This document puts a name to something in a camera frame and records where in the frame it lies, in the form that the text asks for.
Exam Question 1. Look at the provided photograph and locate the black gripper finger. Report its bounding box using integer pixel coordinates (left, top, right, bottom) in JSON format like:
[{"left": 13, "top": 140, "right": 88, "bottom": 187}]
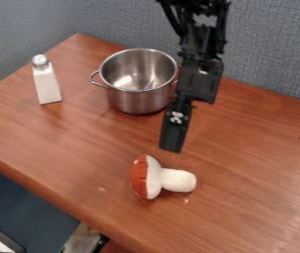
[{"left": 158, "top": 103, "right": 192, "bottom": 153}]

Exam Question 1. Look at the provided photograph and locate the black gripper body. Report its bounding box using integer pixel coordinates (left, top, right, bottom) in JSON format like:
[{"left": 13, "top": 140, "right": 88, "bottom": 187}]
[{"left": 174, "top": 58, "right": 224, "bottom": 109}]

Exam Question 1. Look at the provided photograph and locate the metal pot with handles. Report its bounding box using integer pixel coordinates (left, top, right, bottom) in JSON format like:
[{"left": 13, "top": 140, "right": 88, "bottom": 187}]
[{"left": 89, "top": 48, "right": 177, "bottom": 115}]

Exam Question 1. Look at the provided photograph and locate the red and white toy mushroom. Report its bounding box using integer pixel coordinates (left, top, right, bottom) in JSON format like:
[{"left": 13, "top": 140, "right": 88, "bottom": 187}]
[{"left": 130, "top": 155, "right": 197, "bottom": 200}]

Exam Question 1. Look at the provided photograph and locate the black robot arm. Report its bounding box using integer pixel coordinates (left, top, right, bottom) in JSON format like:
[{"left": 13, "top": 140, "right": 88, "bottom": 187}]
[{"left": 156, "top": 0, "right": 231, "bottom": 153}]

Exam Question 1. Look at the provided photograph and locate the white salt shaker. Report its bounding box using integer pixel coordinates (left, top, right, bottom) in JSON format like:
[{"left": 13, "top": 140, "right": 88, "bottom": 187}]
[{"left": 32, "top": 54, "right": 61, "bottom": 105}]

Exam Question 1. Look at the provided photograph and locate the metal table leg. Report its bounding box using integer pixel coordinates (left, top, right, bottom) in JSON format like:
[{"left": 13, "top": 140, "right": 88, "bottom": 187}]
[{"left": 60, "top": 222, "right": 109, "bottom": 253}]

